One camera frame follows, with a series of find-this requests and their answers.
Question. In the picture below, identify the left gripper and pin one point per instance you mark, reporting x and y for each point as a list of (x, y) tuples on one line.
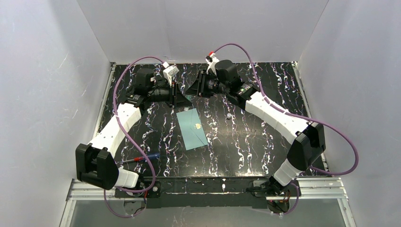
[(172, 95)]

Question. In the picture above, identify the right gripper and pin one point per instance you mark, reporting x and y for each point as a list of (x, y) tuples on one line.
[(200, 84)]

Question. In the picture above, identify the teal envelope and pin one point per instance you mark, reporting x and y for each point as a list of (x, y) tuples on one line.
[(191, 129)]

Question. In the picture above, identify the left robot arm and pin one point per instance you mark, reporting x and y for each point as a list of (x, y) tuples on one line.
[(95, 162)]

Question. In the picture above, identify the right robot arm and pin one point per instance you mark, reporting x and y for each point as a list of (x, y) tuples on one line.
[(306, 138)]

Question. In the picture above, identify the blue red screwdriver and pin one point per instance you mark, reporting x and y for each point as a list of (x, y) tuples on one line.
[(142, 158)]

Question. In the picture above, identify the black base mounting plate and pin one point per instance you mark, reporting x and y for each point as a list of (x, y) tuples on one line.
[(170, 192)]

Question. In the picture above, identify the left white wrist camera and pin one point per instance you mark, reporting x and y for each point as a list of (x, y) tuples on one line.
[(169, 72)]

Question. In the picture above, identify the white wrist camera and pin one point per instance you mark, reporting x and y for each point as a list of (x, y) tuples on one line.
[(211, 61), (169, 72)]

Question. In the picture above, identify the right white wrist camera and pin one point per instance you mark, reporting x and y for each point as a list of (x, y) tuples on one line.
[(211, 61)]

